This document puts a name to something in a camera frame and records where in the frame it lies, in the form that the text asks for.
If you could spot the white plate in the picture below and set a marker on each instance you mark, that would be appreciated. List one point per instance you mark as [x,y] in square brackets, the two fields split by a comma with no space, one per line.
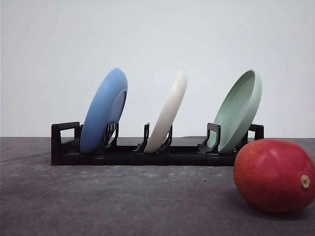
[160,132]

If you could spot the blue plate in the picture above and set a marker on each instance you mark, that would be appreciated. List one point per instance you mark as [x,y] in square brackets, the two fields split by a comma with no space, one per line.
[106,108]

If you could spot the green plate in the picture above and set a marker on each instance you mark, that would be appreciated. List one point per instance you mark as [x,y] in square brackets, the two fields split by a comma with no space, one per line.
[237,112]

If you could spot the black dish rack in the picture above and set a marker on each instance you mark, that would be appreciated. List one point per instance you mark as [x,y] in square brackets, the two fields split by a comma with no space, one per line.
[67,149]

